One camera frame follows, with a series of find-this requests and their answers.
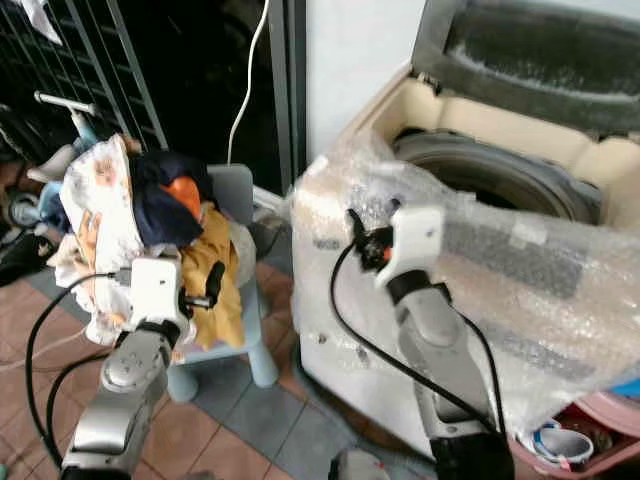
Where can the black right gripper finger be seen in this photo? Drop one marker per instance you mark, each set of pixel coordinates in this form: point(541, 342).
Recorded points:
point(356, 226)
point(392, 208)

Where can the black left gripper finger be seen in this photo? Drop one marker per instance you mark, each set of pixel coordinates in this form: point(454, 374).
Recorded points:
point(217, 283)

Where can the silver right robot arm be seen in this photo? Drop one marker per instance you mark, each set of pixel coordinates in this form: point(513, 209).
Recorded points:
point(435, 345)

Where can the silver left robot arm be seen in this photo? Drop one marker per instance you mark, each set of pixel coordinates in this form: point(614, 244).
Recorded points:
point(125, 385)

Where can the grey washing machine drum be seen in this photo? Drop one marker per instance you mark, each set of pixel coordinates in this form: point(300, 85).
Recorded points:
point(500, 175)

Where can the white top-load washing machine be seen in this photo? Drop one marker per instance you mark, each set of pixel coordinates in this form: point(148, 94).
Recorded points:
point(360, 390)

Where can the grey washing machine lid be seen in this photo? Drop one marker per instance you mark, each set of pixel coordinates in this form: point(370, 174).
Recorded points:
point(530, 50)

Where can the mustard yellow garment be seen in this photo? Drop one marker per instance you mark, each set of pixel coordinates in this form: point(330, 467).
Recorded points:
point(215, 245)

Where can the navy blue garment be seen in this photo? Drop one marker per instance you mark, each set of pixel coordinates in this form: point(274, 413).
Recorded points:
point(160, 220)

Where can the pale blue plastic chair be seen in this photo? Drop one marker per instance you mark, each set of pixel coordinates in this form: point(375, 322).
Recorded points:
point(238, 190)

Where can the orange cloth piece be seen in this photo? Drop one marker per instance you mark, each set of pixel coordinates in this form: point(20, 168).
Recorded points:
point(185, 193)

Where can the white patterned cloth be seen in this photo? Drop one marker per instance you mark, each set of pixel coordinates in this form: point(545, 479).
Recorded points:
point(105, 215)

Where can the clear bubble wrap sheet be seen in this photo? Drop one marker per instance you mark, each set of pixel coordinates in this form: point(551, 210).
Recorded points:
point(540, 290)

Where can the black shoe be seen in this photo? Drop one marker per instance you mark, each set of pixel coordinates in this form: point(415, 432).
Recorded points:
point(20, 255)

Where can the pale blue child tricycle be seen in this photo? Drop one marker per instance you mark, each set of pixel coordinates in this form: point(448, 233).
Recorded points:
point(50, 165)

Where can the dark metal grille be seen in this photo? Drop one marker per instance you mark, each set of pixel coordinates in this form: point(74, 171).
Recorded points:
point(90, 55)

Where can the white cup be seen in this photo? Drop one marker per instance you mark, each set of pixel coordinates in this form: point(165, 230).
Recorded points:
point(565, 447)

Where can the blue object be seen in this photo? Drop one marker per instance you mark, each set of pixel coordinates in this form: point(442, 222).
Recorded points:
point(628, 388)

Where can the pink plastic basin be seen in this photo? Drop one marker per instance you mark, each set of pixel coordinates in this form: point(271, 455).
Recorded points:
point(615, 415)

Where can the white hanging cloth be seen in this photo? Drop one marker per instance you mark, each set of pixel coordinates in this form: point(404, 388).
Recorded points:
point(42, 18)

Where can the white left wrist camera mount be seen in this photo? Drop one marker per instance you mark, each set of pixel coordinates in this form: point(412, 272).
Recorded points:
point(157, 290)

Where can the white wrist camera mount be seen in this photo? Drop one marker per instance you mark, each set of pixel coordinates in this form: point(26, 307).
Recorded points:
point(157, 290)
point(415, 240)

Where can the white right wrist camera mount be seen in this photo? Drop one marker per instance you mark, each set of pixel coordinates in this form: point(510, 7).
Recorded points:
point(415, 240)

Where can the dark door frame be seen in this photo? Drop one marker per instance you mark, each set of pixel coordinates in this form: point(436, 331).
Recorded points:
point(287, 90)

